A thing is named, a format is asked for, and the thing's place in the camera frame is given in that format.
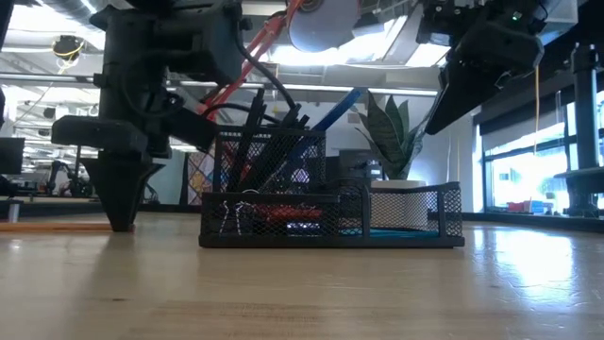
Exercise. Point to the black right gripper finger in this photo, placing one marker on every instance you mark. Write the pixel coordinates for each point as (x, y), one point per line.
(453, 104)

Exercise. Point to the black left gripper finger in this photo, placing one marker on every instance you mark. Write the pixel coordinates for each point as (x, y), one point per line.
(120, 189)

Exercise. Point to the yellow pencil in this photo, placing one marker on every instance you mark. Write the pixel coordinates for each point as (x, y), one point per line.
(56, 227)

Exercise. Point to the blue sticky note pad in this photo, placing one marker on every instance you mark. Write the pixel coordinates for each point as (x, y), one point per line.
(391, 233)

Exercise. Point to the red marker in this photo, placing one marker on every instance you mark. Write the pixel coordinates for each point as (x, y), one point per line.
(288, 213)

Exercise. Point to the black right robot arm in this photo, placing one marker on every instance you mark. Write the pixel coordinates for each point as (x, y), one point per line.
(472, 7)

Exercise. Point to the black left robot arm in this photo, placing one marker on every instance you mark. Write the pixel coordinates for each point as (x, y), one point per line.
(132, 19)

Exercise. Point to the black mesh desk organizer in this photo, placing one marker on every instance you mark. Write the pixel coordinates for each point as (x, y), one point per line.
(330, 242)

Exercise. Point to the pale green curtain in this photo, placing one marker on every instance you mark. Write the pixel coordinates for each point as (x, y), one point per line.
(170, 181)

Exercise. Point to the background black robot arms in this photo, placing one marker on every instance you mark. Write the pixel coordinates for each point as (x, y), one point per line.
(61, 181)

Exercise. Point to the green snake plant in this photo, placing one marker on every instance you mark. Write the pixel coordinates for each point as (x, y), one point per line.
(387, 137)

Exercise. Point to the colourful patchwork quilt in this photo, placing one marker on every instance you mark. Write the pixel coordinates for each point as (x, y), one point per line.
(200, 177)

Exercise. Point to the white plant pot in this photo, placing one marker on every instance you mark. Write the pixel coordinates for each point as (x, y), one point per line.
(401, 184)

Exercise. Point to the black binder clip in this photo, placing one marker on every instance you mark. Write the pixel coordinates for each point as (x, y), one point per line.
(245, 217)
(226, 217)

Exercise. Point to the black monitor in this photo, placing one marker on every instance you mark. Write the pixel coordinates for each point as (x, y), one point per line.
(11, 156)

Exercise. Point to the red and blue boxes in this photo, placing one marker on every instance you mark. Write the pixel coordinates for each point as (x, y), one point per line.
(526, 207)

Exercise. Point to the red desk lamp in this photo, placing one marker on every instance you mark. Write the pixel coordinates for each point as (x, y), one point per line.
(325, 23)

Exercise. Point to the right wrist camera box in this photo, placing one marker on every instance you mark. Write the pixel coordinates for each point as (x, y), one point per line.
(443, 28)

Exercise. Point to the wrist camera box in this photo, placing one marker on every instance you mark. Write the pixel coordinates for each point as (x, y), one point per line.
(207, 42)
(443, 28)

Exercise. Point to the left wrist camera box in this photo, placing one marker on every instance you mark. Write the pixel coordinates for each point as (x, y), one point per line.
(207, 42)

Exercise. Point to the black metal post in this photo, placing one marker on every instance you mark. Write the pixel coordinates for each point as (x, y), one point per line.
(585, 118)

